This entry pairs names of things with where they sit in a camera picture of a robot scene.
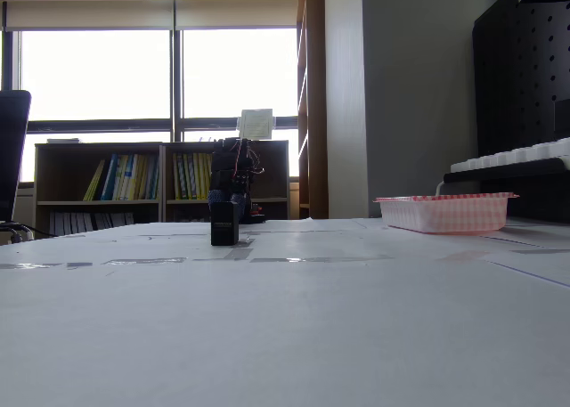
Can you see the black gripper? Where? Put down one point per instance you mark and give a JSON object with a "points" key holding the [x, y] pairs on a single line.
{"points": [[228, 185]]}

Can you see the small black servo part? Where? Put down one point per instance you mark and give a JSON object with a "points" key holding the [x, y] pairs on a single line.
{"points": [[225, 223]]}

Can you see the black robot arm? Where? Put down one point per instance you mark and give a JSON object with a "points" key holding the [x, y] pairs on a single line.
{"points": [[238, 157]]}

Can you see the pink checkered paper tray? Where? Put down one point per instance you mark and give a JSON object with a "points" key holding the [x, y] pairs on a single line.
{"points": [[445, 213]]}

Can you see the white paper sign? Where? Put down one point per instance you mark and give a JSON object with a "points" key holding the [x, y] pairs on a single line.
{"points": [[257, 124]]}

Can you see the blue book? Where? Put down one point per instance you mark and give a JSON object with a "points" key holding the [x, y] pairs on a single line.
{"points": [[109, 177]]}

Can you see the tall wooden shelf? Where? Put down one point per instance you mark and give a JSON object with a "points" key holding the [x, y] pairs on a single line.
{"points": [[314, 100]]}

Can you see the yellow leaning book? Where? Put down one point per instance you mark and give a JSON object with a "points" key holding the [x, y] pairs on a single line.
{"points": [[94, 181]]}

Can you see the low wooden bookshelf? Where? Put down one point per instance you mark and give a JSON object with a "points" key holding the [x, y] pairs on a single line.
{"points": [[67, 180]]}

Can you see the beige roller blind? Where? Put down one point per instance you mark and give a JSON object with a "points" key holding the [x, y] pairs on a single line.
{"points": [[236, 14], [89, 15]]}

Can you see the black computer monitor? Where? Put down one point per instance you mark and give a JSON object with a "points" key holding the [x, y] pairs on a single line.
{"points": [[12, 148]]}

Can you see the white power strip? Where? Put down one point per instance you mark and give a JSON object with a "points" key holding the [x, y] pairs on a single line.
{"points": [[512, 155]]}

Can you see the black pegboard stand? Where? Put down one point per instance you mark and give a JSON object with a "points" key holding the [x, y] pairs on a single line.
{"points": [[521, 77]]}

